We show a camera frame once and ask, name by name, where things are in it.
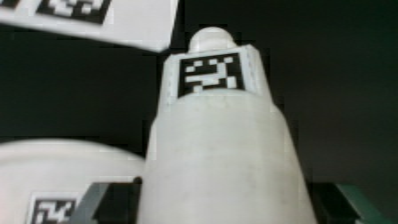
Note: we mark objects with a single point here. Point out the white round table top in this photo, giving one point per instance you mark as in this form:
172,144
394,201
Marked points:
51,168

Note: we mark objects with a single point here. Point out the white sheet with markers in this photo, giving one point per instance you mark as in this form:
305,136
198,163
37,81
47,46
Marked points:
129,22

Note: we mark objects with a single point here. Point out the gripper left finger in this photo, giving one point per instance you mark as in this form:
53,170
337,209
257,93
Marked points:
110,205

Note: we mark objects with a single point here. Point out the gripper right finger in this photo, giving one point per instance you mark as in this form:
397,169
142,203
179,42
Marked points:
344,206

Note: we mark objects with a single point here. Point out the white cylindrical table leg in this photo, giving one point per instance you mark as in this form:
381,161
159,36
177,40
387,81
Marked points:
223,175

